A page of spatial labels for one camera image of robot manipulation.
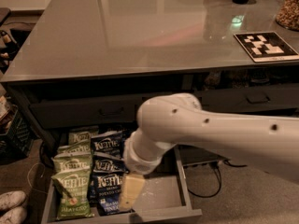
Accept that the open grey middle drawer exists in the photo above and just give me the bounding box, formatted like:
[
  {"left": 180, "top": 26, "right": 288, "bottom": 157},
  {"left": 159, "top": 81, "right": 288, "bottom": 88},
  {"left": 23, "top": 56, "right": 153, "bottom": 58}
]
[{"left": 41, "top": 147, "right": 202, "bottom": 224}]

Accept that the green jalapeno chip bag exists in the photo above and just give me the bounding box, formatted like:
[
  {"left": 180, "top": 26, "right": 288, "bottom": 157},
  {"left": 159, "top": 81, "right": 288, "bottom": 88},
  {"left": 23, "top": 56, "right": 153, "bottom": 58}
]
[{"left": 51, "top": 167, "right": 94, "bottom": 220}]

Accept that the grey top left drawer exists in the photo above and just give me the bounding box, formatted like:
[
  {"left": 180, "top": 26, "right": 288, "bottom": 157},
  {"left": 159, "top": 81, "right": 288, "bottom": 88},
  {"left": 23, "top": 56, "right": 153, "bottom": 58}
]
[{"left": 29, "top": 92, "right": 176, "bottom": 130}]

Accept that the grey cabinet frame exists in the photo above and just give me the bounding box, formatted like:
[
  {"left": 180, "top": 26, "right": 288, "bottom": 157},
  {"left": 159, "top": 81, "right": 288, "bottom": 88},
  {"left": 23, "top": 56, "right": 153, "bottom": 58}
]
[{"left": 0, "top": 66, "right": 299, "bottom": 161}]

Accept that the rear blue chip bag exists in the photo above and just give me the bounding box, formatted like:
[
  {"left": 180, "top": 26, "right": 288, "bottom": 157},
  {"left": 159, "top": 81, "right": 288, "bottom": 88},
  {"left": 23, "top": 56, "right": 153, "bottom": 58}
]
[{"left": 91, "top": 131, "right": 129, "bottom": 158}]

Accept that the black power cable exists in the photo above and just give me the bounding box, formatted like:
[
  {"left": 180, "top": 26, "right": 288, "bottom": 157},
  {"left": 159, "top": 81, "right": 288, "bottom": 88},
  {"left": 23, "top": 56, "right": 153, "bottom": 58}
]
[{"left": 186, "top": 159, "right": 249, "bottom": 200}]

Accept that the upper white shoe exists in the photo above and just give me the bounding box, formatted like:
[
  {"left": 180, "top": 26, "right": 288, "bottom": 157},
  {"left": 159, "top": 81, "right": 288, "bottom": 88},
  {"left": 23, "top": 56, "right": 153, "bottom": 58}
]
[{"left": 0, "top": 190, "right": 27, "bottom": 212}]

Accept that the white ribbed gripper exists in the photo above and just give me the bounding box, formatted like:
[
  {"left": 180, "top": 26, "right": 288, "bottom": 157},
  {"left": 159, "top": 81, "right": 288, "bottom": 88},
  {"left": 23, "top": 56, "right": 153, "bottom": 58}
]
[{"left": 119, "top": 131, "right": 175, "bottom": 212}]

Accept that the grey top right drawer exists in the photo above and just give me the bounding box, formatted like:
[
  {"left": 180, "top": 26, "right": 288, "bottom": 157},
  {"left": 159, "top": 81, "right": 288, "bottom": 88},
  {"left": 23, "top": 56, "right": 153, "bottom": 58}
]
[{"left": 193, "top": 84, "right": 299, "bottom": 113}]

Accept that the black white fiducial marker board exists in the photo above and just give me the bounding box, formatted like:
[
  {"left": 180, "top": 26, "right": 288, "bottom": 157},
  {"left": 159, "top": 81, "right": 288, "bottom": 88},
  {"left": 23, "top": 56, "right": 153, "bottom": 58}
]
[{"left": 234, "top": 32, "right": 299, "bottom": 63}]

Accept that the rear green chip bag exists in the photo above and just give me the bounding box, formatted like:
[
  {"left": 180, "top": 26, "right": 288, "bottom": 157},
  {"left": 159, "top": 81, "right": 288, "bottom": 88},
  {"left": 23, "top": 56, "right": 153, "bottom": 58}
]
[{"left": 68, "top": 126, "right": 99, "bottom": 145}]

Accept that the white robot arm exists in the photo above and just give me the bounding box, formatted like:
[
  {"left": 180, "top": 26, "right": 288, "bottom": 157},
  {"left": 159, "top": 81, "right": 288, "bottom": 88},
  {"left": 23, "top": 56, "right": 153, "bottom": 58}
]
[{"left": 120, "top": 93, "right": 299, "bottom": 211}]

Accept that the front blue vinegar chip bag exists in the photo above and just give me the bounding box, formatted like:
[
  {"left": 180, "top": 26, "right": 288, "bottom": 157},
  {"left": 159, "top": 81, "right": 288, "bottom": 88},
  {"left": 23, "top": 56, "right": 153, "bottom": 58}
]
[{"left": 90, "top": 173, "right": 123, "bottom": 215}]

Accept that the black plastic crate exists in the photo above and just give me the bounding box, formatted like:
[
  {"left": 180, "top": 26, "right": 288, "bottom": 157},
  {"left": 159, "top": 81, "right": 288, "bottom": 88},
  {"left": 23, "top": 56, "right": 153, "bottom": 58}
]
[{"left": 0, "top": 110, "right": 34, "bottom": 159}]

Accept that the glass jar of snacks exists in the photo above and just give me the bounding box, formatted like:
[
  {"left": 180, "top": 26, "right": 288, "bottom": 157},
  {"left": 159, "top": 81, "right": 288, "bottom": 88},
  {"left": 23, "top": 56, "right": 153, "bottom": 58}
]
[{"left": 276, "top": 0, "right": 299, "bottom": 32}]

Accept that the white shoe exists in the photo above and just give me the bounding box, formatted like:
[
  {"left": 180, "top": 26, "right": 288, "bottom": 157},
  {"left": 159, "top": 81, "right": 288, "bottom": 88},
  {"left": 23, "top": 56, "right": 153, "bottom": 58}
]
[
  {"left": 0, "top": 190, "right": 27, "bottom": 212},
  {"left": 0, "top": 206, "right": 27, "bottom": 224}
]

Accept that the lower white shoe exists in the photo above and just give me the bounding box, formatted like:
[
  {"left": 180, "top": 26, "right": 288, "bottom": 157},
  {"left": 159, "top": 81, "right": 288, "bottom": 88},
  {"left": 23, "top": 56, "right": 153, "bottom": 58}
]
[{"left": 0, "top": 206, "right": 27, "bottom": 224}]

